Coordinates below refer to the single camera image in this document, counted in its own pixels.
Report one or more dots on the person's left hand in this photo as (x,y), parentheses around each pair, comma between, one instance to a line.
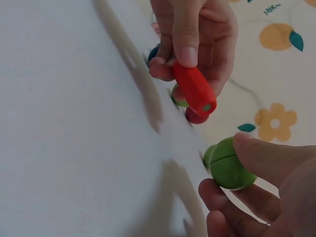
(212,37)

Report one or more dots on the person's right hand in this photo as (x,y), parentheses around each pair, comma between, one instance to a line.
(291,192)

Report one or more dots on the large green wooden toy piece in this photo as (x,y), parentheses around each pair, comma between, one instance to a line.
(229,168)

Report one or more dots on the dark blue toy piece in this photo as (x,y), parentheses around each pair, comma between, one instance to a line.
(153,53)

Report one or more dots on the green and red toy piece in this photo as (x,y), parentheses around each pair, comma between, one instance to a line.
(178,96)

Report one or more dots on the red wooden toy piece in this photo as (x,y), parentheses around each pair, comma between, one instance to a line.
(193,118)

